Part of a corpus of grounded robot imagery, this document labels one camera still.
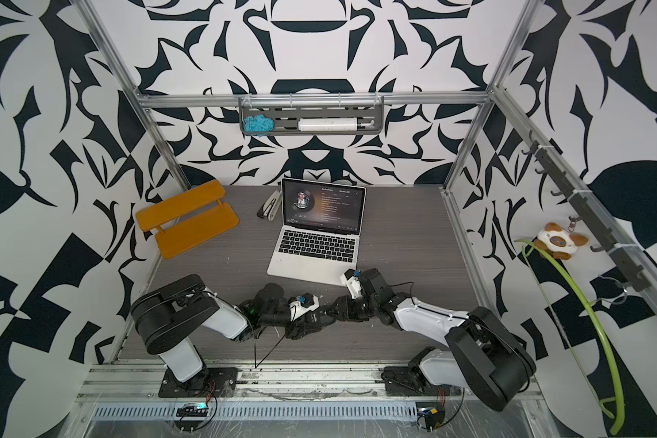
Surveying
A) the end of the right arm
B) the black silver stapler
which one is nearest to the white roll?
the black silver stapler

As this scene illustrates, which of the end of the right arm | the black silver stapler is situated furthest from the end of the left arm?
the black silver stapler

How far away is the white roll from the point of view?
909 mm

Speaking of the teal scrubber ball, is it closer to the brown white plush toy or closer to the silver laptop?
the silver laptop

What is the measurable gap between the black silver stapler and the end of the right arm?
47 centimetres

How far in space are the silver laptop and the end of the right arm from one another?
150 millimetres

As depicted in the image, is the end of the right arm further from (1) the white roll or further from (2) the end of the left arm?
(1) the white roll

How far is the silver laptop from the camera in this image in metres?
0.97

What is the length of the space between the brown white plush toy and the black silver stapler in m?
0.86


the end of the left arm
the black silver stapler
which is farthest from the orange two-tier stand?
the end of the left arm

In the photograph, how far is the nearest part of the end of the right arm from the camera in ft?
2.45

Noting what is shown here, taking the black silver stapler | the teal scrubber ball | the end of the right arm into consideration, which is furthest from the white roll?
the end of the right arm

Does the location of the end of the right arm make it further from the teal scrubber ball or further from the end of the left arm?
the teal scrubber ball

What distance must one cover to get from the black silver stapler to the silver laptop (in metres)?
0.07

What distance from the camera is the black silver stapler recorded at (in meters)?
1.10
